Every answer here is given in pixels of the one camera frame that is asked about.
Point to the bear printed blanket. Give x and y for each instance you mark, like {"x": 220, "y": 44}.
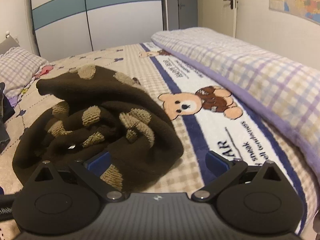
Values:
{"x": 150, "y": 80}

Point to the pink cloth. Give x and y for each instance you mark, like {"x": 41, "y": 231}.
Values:
{"x": 45, "y": 70}

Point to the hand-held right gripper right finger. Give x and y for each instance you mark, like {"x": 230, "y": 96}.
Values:
{"x": 217, "y": 161}

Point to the grey headboard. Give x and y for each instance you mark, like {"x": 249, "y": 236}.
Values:
{"x": 8, "y": 45}

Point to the black garment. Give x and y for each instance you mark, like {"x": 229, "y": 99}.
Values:
{"x": 2, "y": 91}

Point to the dark blue jeans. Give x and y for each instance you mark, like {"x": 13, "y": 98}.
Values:
{"x": 3, "y": 137}

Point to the navy garment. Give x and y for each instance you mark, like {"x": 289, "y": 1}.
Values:
{"x": 7, "y": 111}

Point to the white door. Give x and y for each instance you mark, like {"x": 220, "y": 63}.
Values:
{"x": 215, "y": 10}

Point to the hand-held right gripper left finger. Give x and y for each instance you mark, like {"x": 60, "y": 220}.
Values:
{"x": 100, "y": 161}

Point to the purple plaid quilt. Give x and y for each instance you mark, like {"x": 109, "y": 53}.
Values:
{"x": 250, "y": 67}

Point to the purple cloth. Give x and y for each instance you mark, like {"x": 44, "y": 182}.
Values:
{"x": 13, "y": 101}

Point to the brown flower-patterned sweater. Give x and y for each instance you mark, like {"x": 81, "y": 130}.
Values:
{"x": 100, "y": 120}

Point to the sliding door wardrobe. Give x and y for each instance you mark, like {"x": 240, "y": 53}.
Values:
{"x": 112, "y": 17}

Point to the grey door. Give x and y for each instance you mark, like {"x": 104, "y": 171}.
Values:
{"x": 182, "y": 5}

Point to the small white object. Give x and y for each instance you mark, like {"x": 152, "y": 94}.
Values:
{"x": 8, "y": 33}

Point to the purple plaid pillow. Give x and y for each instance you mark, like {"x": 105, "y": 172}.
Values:
{"x": 17, "y": 65}

